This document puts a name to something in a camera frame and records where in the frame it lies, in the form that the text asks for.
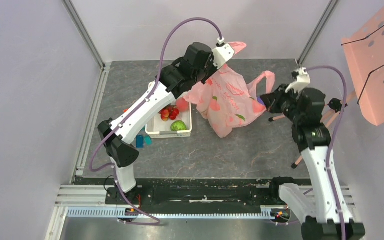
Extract green fake fruit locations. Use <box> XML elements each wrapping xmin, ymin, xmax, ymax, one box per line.
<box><xmin>170</xmin><ymin>120</ymin><xmax>188</xmax><ymax>132</ymax></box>

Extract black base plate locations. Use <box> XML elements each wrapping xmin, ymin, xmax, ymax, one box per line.
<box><xmin>105</xmin><ymin>178</ymin><xmax>303</xmax><ymax>215</ymax></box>

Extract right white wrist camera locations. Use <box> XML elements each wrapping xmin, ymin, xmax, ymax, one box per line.
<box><xmin>285</xmin><ymin>67</ymin><xmax>311</xmax><ymax>94</ymax></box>

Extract blue block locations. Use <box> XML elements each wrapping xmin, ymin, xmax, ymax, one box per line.
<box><xmin>135</xmin><ymin>134</ymin><xmax>145</xmax><ymax>149</ymax></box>

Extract pink music stand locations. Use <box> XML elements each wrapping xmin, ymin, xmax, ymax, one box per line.
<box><xmin>268</xmin><ymin>0</ymin><xmax>384</xmax><ymax>170</ymax></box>

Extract teal small block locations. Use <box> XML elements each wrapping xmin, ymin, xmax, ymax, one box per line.
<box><xmin>144</xmin><ymin>135</ymin><xmax>153</xmax><ymax>145</ymax></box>

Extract pink plastic bag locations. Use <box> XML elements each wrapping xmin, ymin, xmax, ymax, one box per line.
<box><xmin>183</xmin><ymin>41</ymin><xmax>276</xmax><ymax>139</ymax></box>

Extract red fake fruit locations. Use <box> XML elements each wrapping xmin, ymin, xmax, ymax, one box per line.
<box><xmin>159</xmin><ymin>105</ymin><xmax>180</xmax><ymax>122</ymax></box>

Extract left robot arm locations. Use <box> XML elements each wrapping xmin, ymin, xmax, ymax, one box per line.
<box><xmin>98</xmin><ymin>42</ymin><xmax>223</xmax><ymax>204</ymax></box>

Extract purple toy bat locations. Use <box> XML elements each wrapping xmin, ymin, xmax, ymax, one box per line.
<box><xmin>257</xmin><ymin>96</ymin><xmax>265</xmax><ymax>106</ymax></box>

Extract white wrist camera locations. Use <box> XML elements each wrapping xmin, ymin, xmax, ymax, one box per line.
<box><xmin>285</xmin><ymin>67</ymin><xmax>311</xmax><ymax>94</ymax></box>
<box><xmin>212</xmin><ymin>43</ymin><xmax>235</xmax><ymax>69</ymax></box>

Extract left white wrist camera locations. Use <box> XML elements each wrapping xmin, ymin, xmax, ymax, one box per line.
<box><xmin>212</xmin><ymin>43</ymin><xmax>235</xmax><ymax>69</ymax></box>

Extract pink fake peach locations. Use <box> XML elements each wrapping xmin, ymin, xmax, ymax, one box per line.
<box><xmin>175</xmin><ymin>97</ymin><xmax>190</xmax><ymax>113</ymax></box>

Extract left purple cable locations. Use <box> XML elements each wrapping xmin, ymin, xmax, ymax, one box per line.
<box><xmin>89</xmin><ymin>17</ymin><xmax>224</xmax><ymax>227</ymax></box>

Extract white cable duct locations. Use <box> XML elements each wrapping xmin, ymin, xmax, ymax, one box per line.
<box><xmin>66</xmin><ymin>206</ymin><xmax>285</xmax><ymax>220</ymax></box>

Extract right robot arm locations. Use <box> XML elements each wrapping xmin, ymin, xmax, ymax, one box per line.
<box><xmin>259</xmin><ymin>84</ymin><xmax>366</xmax><ymax>240</ymax></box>

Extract white plastic basket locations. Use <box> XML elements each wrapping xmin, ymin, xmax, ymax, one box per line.
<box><xmin>140</xmin><ymin>82</ymin><xmax>193</xmax><ymax>139</ymax></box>

